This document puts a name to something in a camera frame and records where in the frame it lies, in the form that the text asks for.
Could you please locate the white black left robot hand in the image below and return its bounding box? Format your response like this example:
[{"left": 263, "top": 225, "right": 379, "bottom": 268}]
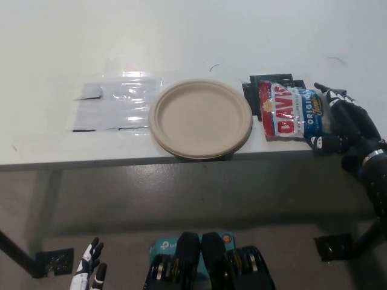
[{"left": 70, "top": 237, "right": 108, "bottom": 290}]

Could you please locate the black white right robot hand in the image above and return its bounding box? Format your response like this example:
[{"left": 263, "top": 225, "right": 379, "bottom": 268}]
[{"left": 307, "top": 82, "right": 382, "bottom": 158}]

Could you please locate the red blue sunflower seed bag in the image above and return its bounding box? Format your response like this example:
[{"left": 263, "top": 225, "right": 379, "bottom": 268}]
[{"left": 258, "top": 80, "right": 336, "bottom": 142}]

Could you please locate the beige paper plate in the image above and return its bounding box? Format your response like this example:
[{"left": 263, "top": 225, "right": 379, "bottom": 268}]
[
  {"left": 157, "top": 125, "right": 255, "bottom": 160},
  {"left": 148, "top": 78, "right": 254, "bottom": 156}
]

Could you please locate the teal router box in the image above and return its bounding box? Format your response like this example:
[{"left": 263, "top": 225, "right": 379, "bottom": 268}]
[{"left": 148, "top": 231, "right": 236, "bottom": 272}]

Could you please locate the black tape marker with notches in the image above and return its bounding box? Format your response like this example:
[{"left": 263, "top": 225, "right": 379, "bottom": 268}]
[{"left": 241, "top": 73, "right": 306, "bottom": 121}]

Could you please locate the clear plastic sheet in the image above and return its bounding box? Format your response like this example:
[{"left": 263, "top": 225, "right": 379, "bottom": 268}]
[{"left": 65, "top": 78, "right": 163, "bottom": 134}]

